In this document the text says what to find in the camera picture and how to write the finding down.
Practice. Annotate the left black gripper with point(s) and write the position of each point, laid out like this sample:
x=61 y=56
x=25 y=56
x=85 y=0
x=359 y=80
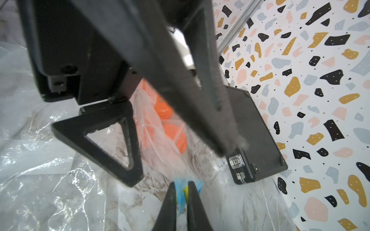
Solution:
x=70 y=58

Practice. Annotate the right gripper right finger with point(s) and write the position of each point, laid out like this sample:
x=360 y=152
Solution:
x=197 y=219

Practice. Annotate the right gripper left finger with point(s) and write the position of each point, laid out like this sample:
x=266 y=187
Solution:
x=166 y=220

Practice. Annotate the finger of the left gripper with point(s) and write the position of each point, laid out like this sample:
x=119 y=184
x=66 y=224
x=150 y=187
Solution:
x=172 y=45
x=106 y=135

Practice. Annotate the clear zip-top bag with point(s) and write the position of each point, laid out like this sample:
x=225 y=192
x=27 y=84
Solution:
x=46 y=185
x=163 y=165

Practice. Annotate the orange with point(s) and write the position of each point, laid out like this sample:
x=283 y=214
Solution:
x=152 y=129
x=160 y=105

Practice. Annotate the black hard case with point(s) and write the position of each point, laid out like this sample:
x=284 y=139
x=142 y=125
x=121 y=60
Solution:
x=258 y=156

